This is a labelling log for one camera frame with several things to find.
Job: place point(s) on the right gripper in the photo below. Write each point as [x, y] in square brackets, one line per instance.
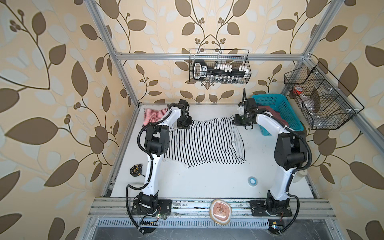
[237, 121]

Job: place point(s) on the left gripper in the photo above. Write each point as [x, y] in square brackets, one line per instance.
[188, 125]

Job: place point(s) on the black white striped tank top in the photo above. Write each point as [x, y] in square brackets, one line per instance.
[216, 141]

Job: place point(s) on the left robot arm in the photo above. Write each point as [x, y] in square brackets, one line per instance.
[154, 140]

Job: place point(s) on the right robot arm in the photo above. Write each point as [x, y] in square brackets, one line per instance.
[292, 154]

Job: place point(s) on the maroon tank top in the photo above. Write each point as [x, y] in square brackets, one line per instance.
[274, 113]

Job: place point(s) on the red striped folded tank top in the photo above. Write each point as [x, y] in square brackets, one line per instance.
[153, 116]

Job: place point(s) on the teal plastic basket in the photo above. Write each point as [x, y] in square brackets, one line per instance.
[280, 104]

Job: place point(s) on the black tool in basket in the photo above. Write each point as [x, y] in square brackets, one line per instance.
[201, 71]

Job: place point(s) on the blue tape roll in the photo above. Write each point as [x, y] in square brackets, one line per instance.
[252, 181]

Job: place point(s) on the white plastic cup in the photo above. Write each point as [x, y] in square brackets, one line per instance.
[299, 175]

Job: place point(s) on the pink round badge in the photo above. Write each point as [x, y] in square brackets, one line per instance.
[220, 212]

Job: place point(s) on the back wire basket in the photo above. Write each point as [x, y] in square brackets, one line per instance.
[235, 58]

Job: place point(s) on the wire basket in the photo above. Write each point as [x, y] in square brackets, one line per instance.
[235, 58]
[326, 103]

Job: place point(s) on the right wire basket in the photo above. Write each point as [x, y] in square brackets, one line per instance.
[326, 103]

